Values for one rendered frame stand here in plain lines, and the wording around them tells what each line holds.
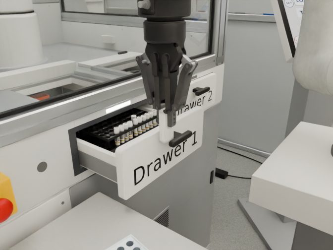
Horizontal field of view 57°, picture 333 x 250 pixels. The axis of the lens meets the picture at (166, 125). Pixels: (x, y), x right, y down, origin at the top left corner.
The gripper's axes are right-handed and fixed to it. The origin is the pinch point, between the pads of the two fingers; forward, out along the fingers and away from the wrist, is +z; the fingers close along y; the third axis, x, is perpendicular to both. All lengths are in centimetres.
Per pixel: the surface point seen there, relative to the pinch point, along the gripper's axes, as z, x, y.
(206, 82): 3.4, 42.0, -14.9
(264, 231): 92, 85, -1
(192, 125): 4.7, 12.0, -1.5
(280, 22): -13, 84, -6
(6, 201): 4.9, -29.2, -9.4
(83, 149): 5.9, -9.8, -15.0
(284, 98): 46, 169, -24
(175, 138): 3.1, 1.1, 1.5
